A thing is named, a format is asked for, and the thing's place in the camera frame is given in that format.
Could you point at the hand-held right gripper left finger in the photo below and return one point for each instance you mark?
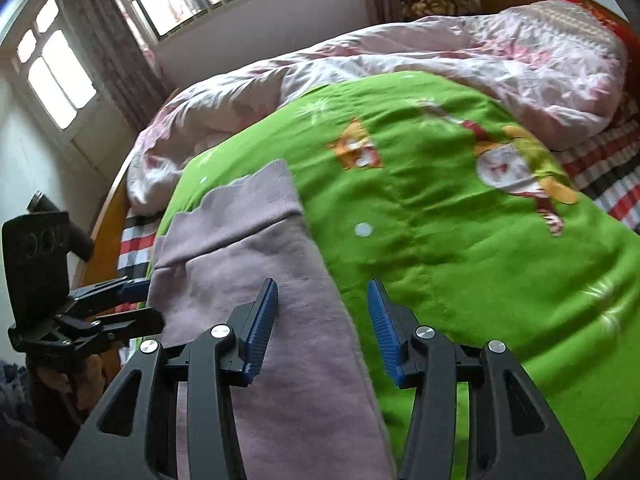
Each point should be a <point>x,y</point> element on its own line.
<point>262,325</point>

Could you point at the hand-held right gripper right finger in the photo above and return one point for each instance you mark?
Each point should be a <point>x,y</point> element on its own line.
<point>382,330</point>

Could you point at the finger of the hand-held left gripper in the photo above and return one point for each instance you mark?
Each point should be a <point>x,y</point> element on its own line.
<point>135,287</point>
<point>135,321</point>

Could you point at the mauve knitted sweater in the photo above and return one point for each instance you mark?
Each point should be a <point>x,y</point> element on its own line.
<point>300,360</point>

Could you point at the green cartoon printed blanket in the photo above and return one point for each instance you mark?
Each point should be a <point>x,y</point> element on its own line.
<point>450,260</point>

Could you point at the pile of clothes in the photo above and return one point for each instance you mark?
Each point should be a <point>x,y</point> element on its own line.
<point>55,385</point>

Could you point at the white door with glass panes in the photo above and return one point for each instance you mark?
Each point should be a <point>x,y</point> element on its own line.
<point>60,80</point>

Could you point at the checked bed sheet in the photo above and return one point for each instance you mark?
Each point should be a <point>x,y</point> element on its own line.
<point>610,180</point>

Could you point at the pink floral quilt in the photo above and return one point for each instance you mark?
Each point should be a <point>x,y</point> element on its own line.
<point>400,55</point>

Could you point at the yellow brown plush throw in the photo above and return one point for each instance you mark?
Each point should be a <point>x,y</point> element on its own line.
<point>430,5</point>

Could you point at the red floral pillow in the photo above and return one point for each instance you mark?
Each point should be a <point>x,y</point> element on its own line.
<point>615,25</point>

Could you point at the wooden bed side rail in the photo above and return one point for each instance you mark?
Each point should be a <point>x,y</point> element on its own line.
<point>102,240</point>

